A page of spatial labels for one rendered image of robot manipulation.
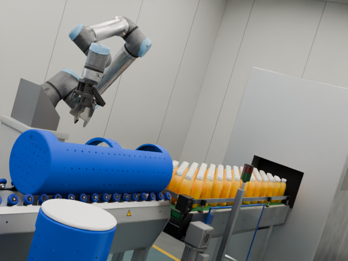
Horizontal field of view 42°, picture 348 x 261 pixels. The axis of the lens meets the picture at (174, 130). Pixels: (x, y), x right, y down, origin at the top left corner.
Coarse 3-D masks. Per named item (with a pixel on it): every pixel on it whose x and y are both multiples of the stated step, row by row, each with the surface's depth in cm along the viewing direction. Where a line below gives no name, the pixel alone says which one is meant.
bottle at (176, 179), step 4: (176, 176) 274; (180, 176) 275; (172, 180) 274; (176, 180) 273; (180, 180) 274; (172, 184) 274; (176, 184) 273; (168, 188) 277; (172, 188) 274; (176, 188) 274; (176, 192) 274; (172, 200) 274; (172, 204) 275
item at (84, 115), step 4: (84, 108) 204; (88, 108) 205; (84, 112) 204; (88, 112) 205; (80, 116) 202; (84, 116) 204; (88, 116) 205; (84, 120) 204; (88, 120) 205; (84, 124) 206
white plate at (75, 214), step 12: (48, 204) 164; (60, 204) 168; (72, 204) 172; (84, 204) 177; (48, 216) 155; (60, 216) 155; (72, 216) 158; (84, 216) 162; (96, 216) 166; (108, 216) 170; (84, 228) 152; (96, 228) 155; (108, 228) 159
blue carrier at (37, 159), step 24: (24, 144) 196; (48, 144) 187; (72, 144) 199; (96, 144) 235; (144, 144) 262; (24, 168) 194; (48, 168) 185; (72, 168) 195; (96, 168) 206; (120, 168) 220; (144, 168) 235; (168, 168) 252; (24, 192) 193; (48, 192) 193; (72, 192) 205; (96, 192) 217; (120, 192) 231; (144, 192) 248
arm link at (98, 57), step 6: (90, 48) 202; (96, 48) 200; (102, 48) 201; (108, 48) 203; (90, 54) 201; (96, 54) 200; (102, 54) 201; (108, 54) 204; (90, 60) 201; (96, 60) 201; (102, 60) 202; (108, 60) 209; (84, 66) 203; (90, 66) 201; (96, 66) 201; (102, 66) 203; (102, 72) 204
